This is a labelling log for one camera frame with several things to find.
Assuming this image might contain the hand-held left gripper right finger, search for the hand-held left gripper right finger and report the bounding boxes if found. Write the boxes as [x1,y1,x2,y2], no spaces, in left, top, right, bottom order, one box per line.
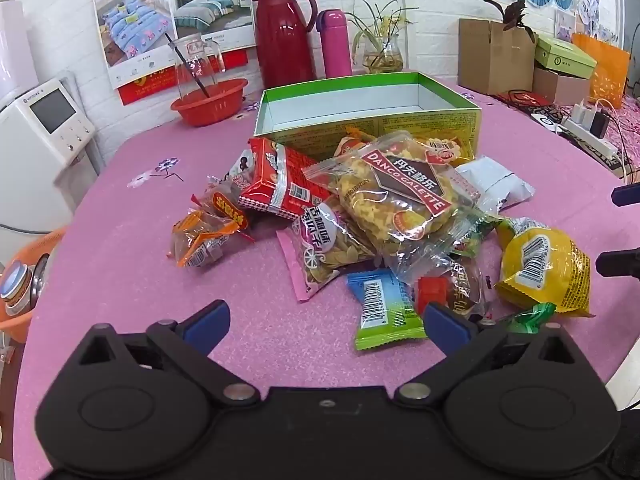
[395,301,576,406]

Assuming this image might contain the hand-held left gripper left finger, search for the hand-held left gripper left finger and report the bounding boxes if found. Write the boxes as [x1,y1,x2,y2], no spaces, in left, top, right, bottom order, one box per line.
[75,300,262,408]

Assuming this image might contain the clear red brown snack packet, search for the clear red brown snack packet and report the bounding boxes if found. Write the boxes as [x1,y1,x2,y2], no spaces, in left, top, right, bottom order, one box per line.
[412,260,493,323]

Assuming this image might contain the blue and green snack packet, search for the blue and green snack packet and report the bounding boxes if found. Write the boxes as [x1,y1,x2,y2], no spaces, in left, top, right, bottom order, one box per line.
[347,268,428,352]

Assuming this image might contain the brown date packet yellow label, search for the brown date packet yellow label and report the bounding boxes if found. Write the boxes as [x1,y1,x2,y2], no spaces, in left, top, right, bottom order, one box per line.
[189,176,256,243]

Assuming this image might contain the white grey snack packet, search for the white grey snack packet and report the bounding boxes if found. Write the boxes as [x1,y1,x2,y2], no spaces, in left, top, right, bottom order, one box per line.
[455,156,536,211]

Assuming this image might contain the pink melon seed packet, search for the pink melon seed packet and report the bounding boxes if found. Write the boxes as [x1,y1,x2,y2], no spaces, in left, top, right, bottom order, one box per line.
[276,195,386,302]

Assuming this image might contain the clear yellow biscuit packet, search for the clear yellow biscuit packet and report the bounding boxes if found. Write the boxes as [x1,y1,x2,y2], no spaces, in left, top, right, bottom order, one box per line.
[301,130,496,286]

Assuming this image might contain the white packet with brown balls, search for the white packet with brown balls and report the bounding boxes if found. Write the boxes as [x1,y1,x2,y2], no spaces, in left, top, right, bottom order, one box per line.
[227,147,261,186]

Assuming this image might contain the orange yellow snack packet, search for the orange yellow snack packet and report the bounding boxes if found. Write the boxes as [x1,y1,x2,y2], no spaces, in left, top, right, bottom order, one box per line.
[334,127,381,161]

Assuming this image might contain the green cardboard box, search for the green cardboard box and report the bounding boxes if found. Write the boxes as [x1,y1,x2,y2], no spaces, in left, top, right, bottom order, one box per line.
[254,71,482,163]

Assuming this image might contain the white power strip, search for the white power strip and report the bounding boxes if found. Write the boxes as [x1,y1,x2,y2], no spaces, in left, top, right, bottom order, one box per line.
[562,115,620,158]

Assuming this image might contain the pink floral tablecloth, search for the pink floral tablecloth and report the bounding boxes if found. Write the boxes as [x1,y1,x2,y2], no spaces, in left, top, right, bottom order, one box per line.
[0,72,640,480]

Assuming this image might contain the orange gift bag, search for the orange gift bag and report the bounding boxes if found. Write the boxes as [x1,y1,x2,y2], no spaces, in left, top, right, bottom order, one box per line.
[571,32,632,110]

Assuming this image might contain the small cardboard box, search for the small cardboard box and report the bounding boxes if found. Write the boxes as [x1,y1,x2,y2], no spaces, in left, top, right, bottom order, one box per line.
[531,66,593,106]

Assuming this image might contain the green shoe box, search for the green shoe box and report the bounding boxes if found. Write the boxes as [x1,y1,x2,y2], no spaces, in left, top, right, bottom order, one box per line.
[534,35,598,80]

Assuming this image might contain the metal bowl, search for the metal bowl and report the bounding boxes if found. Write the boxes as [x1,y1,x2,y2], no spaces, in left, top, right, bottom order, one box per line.
[25,252,51,311]

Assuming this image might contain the orange plastic basket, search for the orange plastic basket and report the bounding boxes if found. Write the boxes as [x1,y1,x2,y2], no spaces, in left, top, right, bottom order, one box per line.
[0,226,68,343]

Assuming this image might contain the large cardboard box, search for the large cardboard box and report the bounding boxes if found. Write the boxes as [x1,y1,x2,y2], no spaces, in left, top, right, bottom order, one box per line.
[458,18,538,95]

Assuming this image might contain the white blue rimmed bowl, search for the white blue rimmed bowl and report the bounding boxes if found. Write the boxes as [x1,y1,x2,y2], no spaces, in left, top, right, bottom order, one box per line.
[0,261,35,317]

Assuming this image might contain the red plastic basin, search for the red plastic basin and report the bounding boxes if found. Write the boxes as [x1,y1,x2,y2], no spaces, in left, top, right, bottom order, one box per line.
[170,78,249,127]

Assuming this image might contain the purple leafed plant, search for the purple leafed plant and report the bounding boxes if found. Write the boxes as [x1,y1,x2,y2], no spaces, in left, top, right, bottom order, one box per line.
[484,0,537,41]

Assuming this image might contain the white appliance with screen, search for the white appliance with screen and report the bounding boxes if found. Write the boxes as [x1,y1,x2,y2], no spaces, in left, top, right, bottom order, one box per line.
[0,76,101,233]

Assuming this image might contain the black stirring stick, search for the black stirring stick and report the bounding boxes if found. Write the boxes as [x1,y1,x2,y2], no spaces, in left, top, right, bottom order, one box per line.
[165,34,210,98]

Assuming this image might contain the glass pitcher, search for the glass pitcher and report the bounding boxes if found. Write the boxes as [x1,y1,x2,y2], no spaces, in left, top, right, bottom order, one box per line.
[168,32,227,101]

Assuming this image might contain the plant in glass vase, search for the plant in glass vase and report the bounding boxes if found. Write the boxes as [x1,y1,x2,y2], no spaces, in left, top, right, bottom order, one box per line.
[345,0,418,75]

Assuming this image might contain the red thermos jug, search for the red thermos jug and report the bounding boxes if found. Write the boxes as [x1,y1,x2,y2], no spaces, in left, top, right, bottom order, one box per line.
[251,0,319,90]

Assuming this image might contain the pink insulated bottle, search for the pink insulated bottle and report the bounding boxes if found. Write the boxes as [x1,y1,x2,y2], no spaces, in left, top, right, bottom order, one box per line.
[316,9,353,79]

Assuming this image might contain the wall calendar poster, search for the wall calendar poster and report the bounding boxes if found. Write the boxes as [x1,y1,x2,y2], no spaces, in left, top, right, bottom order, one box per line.
[89,0,258,106]

